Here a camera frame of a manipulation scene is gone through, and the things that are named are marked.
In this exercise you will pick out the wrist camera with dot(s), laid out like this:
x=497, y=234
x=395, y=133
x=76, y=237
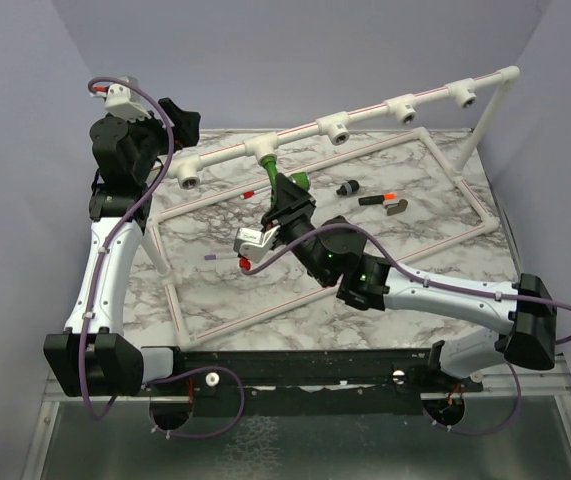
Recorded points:
x=120, y=101
x=252, y=246

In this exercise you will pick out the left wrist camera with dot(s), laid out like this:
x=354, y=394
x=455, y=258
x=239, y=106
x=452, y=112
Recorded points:
x=120, y=101

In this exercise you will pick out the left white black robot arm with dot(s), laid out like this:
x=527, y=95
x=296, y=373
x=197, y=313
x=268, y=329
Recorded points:
x=91, y=355

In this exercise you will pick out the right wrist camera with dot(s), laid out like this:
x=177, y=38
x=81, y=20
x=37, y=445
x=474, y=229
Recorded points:
x=252, y=246

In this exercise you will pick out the brown metal lever piece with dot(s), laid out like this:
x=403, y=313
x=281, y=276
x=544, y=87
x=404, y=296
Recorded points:
x=397, y=208

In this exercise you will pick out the green plastic water faucet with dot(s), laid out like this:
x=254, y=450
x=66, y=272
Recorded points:
x=269, y=164

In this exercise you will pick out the orange black marker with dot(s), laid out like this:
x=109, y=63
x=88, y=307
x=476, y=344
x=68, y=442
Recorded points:
x=377, y=199

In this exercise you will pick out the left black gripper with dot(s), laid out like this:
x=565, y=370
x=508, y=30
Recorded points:
x=185, y=133

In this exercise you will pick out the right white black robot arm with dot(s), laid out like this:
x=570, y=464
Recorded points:
x=517, y=320

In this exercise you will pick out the black grey faucet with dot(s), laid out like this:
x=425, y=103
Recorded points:
x=348, y=188

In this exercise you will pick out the purple capped white pen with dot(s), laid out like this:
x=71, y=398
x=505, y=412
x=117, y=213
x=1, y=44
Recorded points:
x=220, y=256

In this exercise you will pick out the white PVC pipe rack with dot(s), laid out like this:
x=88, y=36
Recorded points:
x=335, y=127

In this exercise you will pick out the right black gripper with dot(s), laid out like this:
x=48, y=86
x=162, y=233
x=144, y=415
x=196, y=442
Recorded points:
x=293, y=204

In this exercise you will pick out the red capped white pen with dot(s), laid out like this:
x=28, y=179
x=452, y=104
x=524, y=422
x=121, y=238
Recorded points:
x=251, y=193

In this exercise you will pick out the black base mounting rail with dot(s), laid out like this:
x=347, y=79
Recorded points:
x=305, y=383

